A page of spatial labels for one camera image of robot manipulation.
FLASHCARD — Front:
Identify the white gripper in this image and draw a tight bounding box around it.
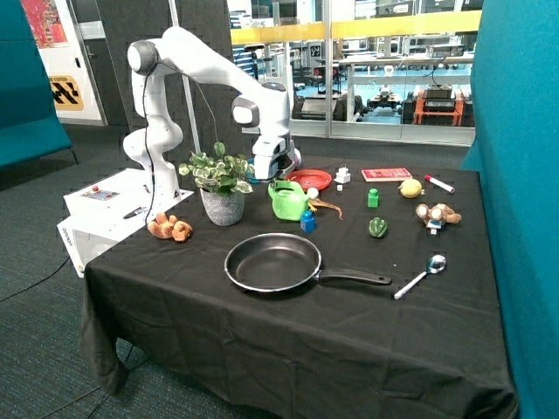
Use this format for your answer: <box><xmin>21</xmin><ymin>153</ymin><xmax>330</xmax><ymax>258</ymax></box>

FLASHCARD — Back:
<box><xmin>252</xmin><ymin>134</ymin><xmax>295</xmax><ymax>180</ymax></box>

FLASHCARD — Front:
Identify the green toy watering can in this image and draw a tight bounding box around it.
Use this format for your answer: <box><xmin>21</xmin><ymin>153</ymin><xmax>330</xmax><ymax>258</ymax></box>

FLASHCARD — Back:
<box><xmin>268</xmin><ymin>179</ymin><xmax>319</xmax><ymax>221</ymax></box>

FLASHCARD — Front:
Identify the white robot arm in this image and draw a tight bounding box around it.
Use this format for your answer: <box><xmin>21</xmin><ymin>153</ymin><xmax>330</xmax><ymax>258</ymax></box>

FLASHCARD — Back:
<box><xmin>123</xmin><ymin>26</ymin><xmax>300</xmax><ymax>201</ymax></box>

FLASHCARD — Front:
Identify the red plastic plate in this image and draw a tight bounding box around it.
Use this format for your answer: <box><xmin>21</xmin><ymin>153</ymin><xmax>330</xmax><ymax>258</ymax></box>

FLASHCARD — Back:
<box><xmin>285</xmin><ymin>169</ymin><xmax>333</xmax><ymax>191</ymax></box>

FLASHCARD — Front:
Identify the potted plant in grey pot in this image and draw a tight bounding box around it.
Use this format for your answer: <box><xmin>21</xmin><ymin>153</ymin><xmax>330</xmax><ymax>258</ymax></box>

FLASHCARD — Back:
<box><xmin>178</xmin><ymin>141</ymin><xmax>254</xmax><ymax>226</ymax></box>

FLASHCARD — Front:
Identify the pink purple plush ball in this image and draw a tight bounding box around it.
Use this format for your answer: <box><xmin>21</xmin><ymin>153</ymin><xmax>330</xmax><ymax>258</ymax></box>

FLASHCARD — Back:
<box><xmin>293</xmin><ymin>148</ymin><xmax>302</xmax><ymax>170</ymax></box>

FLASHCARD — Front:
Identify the blue plastic cup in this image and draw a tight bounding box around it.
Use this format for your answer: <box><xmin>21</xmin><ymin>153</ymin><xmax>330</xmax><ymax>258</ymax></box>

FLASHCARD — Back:
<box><xmin>246</xmin><ymin>173</ymin><xmax>258</xmax><ymax>183</ymax></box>

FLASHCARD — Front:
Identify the orange toy lizard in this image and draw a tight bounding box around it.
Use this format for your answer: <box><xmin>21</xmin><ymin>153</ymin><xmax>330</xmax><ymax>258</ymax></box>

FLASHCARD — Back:
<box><xmin>307</xmin><ymin>198</ymin><xmax>343</xmax><ymax>220</ymax></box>

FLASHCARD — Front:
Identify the white power adapter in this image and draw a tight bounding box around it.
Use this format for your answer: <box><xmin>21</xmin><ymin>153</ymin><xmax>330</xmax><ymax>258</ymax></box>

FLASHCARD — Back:
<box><xmin>335</xmin><ymin>166</ymin><xmax>351</xmax><ymax>184</ymax></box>

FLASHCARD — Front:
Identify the blue toy block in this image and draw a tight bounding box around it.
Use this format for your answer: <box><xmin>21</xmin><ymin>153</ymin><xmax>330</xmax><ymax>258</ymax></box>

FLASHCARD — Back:
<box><xmin>300</xmin><ymin>210</ymin><xmax>316</xmax><ymax>233</ymax></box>

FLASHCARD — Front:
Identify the red book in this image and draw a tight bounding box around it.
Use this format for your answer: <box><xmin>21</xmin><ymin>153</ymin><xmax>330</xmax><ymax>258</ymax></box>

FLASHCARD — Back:
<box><xmin>361</xmin><ymin>168</ymin><xmax>413</xmax><ymax>182</ymax></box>

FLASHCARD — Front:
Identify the green toy block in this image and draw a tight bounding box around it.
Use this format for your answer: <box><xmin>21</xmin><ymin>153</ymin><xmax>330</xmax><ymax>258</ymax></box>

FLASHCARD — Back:
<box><xmin>368</xmin><ymin>189</ymin><xmax>379</xmax><ymax>208</ymax></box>

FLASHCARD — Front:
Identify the black frying pan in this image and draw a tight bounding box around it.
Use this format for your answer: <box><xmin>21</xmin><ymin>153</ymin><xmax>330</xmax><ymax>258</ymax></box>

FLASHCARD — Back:
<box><xmin>224</xmin><ymin>233</ymin><xmax>392</xmax><ymax>292</ymax></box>

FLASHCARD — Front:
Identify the green toy pepper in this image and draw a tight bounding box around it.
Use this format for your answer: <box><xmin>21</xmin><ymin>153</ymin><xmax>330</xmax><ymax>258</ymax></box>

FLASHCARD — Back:
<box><xmin>368</xmin><ymin>217</ymin><xmax>388</xmax><ymax>238</ymax></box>

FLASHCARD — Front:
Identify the orange plush toy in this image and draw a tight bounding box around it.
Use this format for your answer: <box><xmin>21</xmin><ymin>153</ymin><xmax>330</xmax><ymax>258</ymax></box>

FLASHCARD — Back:
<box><xmin>147</xmin><ymin>212</ymin><xmax>193</xmax><ymax>243</ymax></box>

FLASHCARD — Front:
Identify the yellow lemon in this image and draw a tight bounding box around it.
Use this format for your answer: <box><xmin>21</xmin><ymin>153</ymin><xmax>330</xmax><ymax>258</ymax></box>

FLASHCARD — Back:
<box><xmin>398</xmin><ymin>179</ymin><xmax>425</xmax><ymax>199</ymax></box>

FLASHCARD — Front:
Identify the red white marker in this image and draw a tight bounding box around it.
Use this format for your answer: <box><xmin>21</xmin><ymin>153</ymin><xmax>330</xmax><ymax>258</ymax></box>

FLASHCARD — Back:
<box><xmin>424</xmin><ymin>175</ymin><xmax>455</xmax><ymax>194</ymax></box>

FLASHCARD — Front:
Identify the brown plush monkey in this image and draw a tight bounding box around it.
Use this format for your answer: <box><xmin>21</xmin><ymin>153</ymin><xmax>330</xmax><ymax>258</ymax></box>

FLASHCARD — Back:
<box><xmin>416</xmin><ymin>203</ymin><xmax>462</xmax><ymax>236</ymax></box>

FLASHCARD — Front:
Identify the white robot control box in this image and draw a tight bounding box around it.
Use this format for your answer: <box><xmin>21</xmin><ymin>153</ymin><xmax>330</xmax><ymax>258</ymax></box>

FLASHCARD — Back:
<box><xmin>58</xmin><ymin>168</ymin><xmax>193</xmax><ymax>278</ymax></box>

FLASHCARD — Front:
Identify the black tablecloth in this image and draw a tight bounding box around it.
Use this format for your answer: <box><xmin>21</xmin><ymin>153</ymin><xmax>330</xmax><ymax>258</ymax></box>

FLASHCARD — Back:
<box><xmin>79</xmin><ymin>161</ymin><xmax>519</xmax><ymax>418</ymax></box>

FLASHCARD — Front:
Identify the yellow black sign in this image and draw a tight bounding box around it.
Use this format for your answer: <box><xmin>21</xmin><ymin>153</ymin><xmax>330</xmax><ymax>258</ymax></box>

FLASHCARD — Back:
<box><xmin>49</xmin><ymin>75</ymin><xmax>84</xmax><ymax>112</ymax></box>

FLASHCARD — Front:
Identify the teal sofa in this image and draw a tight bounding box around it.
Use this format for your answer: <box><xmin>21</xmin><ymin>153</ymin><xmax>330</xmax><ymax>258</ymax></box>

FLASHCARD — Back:
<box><xmin>1</xmin><ymin>0</ymin><xmax>72</xmax><ymax>168</ymax></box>

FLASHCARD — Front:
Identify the red poster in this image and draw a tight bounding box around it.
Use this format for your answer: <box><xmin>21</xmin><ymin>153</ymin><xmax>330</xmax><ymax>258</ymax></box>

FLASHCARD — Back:
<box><xmin>20</xmin><ymin>0</ymin><xmax>69</xmax><ymax>49</ymax></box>

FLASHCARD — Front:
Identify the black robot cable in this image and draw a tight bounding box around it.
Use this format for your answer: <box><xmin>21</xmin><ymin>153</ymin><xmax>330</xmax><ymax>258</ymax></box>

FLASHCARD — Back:
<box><xmin>141</xmin><ymin>60</ymin><xmax>280</xmax><ymax>219</ymax></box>

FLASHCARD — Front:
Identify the metal spoon white handle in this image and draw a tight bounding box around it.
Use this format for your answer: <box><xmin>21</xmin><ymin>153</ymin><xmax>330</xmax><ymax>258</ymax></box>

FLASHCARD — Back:
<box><xmin>394</xmin><ymin>254</ymin><xmax>447</xmax><ymax>300</ymax></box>

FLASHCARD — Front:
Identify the teal partition wall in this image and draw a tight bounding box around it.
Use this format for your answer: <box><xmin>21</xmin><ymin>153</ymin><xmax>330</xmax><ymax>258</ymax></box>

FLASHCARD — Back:
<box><xmin>462</xmin><ymin>1</ymin><xmax>558</xmax><ymax>418</ymax></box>

